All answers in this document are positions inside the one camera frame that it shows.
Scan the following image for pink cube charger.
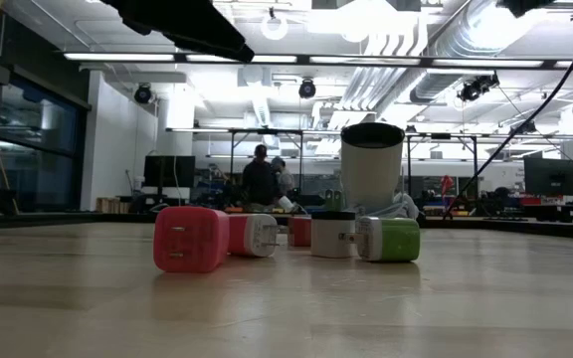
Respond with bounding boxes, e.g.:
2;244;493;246
152;206;231;273

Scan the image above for pink and white charger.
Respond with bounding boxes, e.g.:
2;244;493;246
226;213;281;259

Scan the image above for red charger block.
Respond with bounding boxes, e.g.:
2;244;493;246
287;216;312;249

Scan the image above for black and white charger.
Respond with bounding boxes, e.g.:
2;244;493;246
310;188;357;259

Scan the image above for green and white charger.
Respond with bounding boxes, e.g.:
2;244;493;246
338;216;421;264

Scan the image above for black monitor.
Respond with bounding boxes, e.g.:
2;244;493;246
142;154;197;189
523;157;573;198

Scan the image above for person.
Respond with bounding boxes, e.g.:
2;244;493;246
240;143;282;209
270;156;296;198

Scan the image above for black track light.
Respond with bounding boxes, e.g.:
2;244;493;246
458;73;500;103

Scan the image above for white ring light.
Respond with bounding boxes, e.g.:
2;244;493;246
260;7;289;41

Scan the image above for black workstation frame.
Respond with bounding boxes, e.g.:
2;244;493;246
229;127;305;195
405;132;479;200

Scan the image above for coiled white cable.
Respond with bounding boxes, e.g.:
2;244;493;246
350;191;420;223

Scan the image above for black cable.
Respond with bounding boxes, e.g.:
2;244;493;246
443;34;573;221

